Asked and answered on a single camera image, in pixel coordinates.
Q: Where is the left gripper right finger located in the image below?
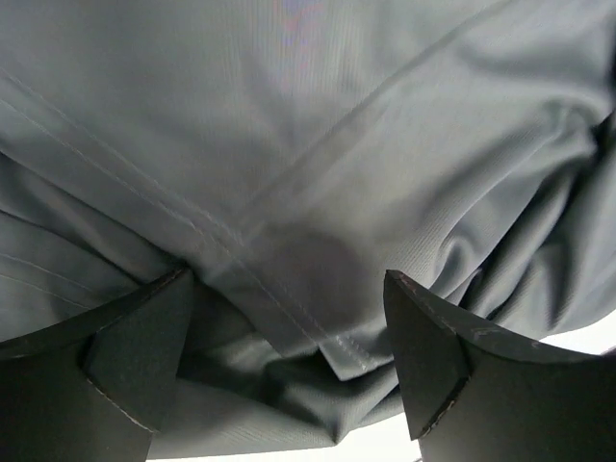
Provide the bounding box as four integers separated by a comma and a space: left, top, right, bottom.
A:
383, 270, 615, 462

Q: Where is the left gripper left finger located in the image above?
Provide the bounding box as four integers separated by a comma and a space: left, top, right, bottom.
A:
1, 269, 193, 462

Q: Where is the dark grey t shirt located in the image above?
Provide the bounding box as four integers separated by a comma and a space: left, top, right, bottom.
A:
1, 1, 615, 458

